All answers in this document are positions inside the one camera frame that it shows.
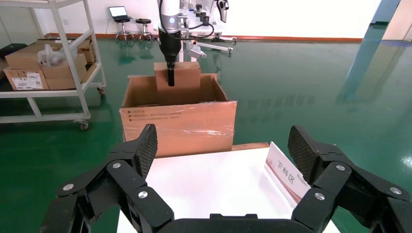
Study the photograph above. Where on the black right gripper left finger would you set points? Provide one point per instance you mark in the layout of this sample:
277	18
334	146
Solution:
125	189

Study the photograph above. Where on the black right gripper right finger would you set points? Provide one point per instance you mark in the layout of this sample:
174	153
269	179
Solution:
347	189

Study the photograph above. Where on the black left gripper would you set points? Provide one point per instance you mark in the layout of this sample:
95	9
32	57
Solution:
170	43

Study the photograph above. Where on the small cardboard box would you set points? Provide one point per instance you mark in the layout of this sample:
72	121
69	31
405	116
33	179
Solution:
188	77

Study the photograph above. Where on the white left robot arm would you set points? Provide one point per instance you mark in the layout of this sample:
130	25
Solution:
170	13

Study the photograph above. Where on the large cardboard box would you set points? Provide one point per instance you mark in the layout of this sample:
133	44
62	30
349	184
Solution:
180	128

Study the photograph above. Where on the cardboard box with tape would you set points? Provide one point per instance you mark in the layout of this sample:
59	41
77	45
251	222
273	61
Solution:
85	49

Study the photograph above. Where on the plain brown cardboard box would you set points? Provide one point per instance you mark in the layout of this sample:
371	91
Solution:
61	84
61	71

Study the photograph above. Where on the cardboard box with white label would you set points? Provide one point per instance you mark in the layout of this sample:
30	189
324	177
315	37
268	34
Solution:
25	80

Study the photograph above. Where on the wide flat cardboard box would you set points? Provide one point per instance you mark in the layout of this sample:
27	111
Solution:
22	58

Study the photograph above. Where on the black round stool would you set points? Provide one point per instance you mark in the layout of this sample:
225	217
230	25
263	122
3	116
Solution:
124	27
144	27

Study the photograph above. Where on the acrylic sign with Chinese text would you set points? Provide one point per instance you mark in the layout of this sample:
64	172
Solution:
283	173

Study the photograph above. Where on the open laptop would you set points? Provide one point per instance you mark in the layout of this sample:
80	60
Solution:
118	12

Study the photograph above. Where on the white wheeled shelf cart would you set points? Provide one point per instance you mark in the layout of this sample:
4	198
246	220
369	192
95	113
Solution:
69	48

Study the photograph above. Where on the plywood board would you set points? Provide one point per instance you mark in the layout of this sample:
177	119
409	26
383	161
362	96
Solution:
251	147

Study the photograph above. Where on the white plastic bag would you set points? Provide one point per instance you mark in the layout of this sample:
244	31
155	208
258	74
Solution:
51	56

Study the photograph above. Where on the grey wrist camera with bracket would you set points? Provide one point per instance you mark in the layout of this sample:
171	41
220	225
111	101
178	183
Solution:
197	51

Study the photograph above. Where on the white frame base bar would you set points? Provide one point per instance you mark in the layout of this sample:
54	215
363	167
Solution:
215	46

